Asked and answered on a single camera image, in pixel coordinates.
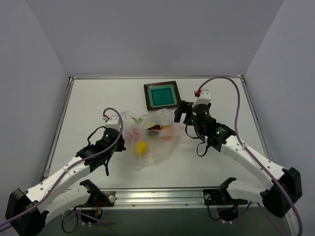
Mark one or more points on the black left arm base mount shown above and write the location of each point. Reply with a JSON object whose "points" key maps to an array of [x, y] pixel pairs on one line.
{"points": [[97, 199]]}

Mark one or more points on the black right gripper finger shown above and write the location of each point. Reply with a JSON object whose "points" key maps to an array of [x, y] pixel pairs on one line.
{"points": [[179, 111], [188, 111]]}

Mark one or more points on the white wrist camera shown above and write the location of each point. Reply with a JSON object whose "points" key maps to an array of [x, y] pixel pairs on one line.
{"points": [[112, 122], [203, 96]]}

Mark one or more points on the aluminium table frame rail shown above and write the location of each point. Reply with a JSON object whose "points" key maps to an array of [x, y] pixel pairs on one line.
{"points": [[178, 182]]}

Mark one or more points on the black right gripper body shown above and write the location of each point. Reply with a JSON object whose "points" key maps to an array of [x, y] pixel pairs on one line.
{"points": [[184, 109]]}

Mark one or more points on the orange fake fruit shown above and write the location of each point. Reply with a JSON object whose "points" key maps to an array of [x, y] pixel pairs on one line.
{"points": [[168, 132]]}

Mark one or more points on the red fake fruit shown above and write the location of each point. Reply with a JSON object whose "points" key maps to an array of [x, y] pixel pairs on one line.
{"points": [[134, 133]]}

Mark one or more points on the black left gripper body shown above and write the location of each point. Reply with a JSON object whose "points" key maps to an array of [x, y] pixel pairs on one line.
{"points": [[120, 144]]}

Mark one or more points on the dark red fake plum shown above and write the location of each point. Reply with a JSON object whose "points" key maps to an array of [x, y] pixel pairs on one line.
{"points": [[153, 130]]}

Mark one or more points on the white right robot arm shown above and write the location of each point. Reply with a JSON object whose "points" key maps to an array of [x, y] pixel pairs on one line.
{"points": [[278, 187]]}

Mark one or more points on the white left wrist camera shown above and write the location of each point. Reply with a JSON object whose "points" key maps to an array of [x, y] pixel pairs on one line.
{"points": [[112, 122]]}

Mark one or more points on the yellow fake lemon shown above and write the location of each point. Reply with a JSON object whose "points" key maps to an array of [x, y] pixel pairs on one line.
{"points": [[141, 148]]}

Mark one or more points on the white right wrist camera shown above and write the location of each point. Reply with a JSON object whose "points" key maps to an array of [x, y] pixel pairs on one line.
{"points": [[203, 96]]}

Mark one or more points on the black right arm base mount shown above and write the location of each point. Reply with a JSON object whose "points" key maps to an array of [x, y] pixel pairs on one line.
{"points": [[232, 208]]}

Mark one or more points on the square teal dark-rimmed plate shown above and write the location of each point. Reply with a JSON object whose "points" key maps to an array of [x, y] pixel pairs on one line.
{"points": [[161, 95]]}

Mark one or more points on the translucent printed plastic bag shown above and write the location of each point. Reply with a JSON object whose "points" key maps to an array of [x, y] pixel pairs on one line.
{"points": [[159, 150]]}

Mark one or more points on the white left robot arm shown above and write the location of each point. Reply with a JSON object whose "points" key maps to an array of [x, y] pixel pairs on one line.
{"points": [[27, 212]]}

